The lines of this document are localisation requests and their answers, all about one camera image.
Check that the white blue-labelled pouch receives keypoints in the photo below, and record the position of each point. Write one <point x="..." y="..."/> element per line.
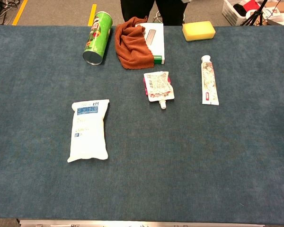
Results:
<point x="90" y="132"/>

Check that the crumpled white spout pouch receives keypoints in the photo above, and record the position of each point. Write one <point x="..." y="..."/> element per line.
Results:
<point x="159" y="86"/>

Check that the blue felt table cloth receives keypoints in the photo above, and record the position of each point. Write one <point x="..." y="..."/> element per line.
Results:
<point x="156" y="153"/>

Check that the brown orange towel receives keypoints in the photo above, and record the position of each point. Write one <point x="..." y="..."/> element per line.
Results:
<point x="132" y="49"/>

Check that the floral white toothpaste tube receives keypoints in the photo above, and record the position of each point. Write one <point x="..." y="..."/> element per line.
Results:
<point x="209" y="82"/>

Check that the white box with green stripe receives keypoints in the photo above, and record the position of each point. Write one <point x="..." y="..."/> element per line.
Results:
<point x="156" y="40"/>

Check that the green Pringles can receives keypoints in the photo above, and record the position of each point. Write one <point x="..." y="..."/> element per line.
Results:
<point x="98" y="39"/>

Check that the yellow sponge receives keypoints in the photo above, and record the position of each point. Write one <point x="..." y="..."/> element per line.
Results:
<point x="198" y="31"/>

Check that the person in black trousers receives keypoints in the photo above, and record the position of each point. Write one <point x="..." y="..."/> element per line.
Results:
<point x="137" y="9"/>

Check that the white plastic basket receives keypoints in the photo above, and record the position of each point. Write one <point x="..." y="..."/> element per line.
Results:
<point x="234" y="16"/>

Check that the black tripod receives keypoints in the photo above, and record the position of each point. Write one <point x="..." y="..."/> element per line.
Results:
<point x="254" y="15"/>

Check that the silver metal rail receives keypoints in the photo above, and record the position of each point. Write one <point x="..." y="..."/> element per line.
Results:
<point x="132" y="223"/>

